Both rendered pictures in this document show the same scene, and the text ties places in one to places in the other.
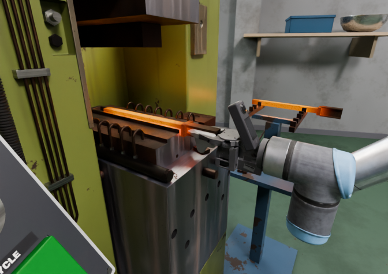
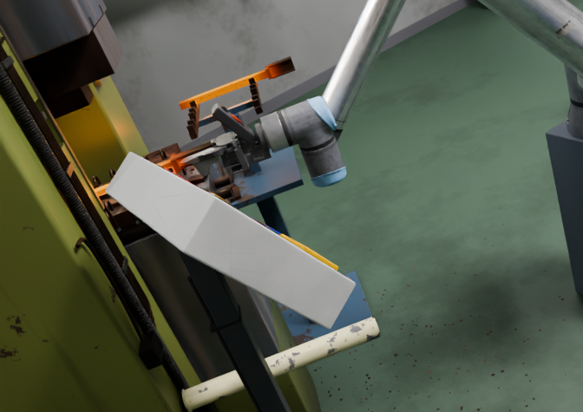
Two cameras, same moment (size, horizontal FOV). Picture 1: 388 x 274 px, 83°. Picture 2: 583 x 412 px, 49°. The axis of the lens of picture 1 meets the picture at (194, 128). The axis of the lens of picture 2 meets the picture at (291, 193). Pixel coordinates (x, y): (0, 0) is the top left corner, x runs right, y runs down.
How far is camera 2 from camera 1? 1.04 m
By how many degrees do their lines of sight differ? 29
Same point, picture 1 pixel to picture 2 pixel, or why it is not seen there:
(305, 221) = (323, 166)
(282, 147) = (274, 120)
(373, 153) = (334, 88)
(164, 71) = (68, 127)
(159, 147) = not seen: hidden behind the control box
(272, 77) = (134, 48)
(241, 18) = not seen: outside the picture
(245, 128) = (238, 124)
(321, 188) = (317, 131)
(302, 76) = (187, 19)
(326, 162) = (308, 111)
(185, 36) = not seen: hidden behind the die
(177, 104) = (110, 160)
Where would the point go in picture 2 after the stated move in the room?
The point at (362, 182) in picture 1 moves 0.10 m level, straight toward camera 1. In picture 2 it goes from (341, 114) to (343, 129)
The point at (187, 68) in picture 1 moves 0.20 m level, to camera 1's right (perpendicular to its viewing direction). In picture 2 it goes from (102, 107) to (163, 72)
